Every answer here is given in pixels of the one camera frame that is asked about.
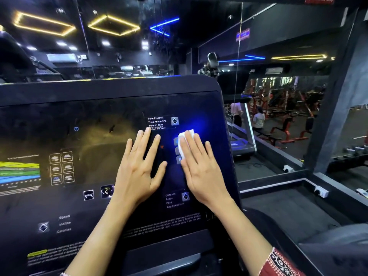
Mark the black pillar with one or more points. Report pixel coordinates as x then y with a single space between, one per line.
336 97

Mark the person's left middle finger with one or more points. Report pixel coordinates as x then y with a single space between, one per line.
145 143

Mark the person's left forearm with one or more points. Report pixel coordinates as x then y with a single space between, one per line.
97 238

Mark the person's right thumb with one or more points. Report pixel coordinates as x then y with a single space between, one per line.
185 171

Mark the white air conditioner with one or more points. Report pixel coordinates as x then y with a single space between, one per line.
274 70
61 58

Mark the red patterned sleeve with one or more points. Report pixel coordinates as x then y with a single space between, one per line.
279 264

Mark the red weight bench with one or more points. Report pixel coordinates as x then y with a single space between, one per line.
284 129

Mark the person's right hand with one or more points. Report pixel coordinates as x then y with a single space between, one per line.
202 178

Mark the person's left little finger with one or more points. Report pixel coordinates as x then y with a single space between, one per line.
127 152

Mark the white wiping cloth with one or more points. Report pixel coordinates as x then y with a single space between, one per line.
181 135

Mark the black exercise machine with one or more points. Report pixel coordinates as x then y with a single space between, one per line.
23 63

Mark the blue ceiling light strip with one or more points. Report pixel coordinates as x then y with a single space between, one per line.
164 27

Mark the person's left hand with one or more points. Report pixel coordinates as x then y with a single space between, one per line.
135 181

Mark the black treadmill console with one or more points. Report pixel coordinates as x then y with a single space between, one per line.
86 146

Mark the black treadmill handrail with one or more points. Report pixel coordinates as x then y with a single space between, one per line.
310 250

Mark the yellow diamond ceiling light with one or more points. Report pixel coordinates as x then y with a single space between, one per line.
43 24
113 25

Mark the person's right little finger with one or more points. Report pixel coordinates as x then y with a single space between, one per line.
210 154

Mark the person's left thumb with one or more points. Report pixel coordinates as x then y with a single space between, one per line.
159 173

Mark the person's right forearm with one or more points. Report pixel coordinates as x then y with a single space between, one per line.
244 235

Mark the white wall socket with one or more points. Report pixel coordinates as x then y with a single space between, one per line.
321 191
288 168
362 193

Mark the row of dumbbells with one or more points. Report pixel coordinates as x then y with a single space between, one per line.
356 150

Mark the black treadmill with grey rail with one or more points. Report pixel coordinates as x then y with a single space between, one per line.
240 135

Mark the person's right middle finger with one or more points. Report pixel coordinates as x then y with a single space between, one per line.
192 146

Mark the blue and red wall sign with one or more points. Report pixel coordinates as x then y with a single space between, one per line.
243 34

